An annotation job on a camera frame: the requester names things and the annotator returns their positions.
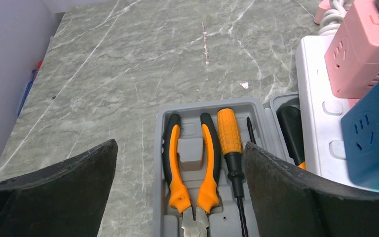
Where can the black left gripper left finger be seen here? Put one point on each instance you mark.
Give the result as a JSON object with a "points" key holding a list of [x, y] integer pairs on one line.
{"points": [[66, 199]]}

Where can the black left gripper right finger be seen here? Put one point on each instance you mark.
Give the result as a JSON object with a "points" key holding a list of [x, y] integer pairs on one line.
{"points": [[291, 202]]}

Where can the blue cube socket adapter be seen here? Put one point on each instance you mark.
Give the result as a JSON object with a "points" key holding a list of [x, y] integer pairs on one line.
{"points": [[360, 131]]}

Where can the pink cube socket adapter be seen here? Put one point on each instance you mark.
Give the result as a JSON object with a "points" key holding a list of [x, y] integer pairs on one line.
{"points": [[352, 58]]}

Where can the black orange utility knife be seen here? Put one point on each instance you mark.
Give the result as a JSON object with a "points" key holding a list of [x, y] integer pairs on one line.
{"points": [[289, 118]]}

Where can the grey plastic tool tray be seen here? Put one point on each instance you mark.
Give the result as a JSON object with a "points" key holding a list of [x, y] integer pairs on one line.
{"points": [[224, 220]]}

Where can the orange black pliers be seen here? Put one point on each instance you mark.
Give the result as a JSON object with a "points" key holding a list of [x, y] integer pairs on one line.
{"points": [[192, 174]]}

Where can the white power strip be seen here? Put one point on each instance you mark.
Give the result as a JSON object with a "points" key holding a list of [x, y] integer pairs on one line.
{"points": [[321, 113]]}

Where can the orange black screwdriver in tray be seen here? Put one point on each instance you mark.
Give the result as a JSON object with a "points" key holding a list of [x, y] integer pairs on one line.
{"points": [[231, 146]]}

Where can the blue red pen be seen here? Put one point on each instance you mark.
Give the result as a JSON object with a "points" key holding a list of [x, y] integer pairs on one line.
{"points": [[28, 87]]}

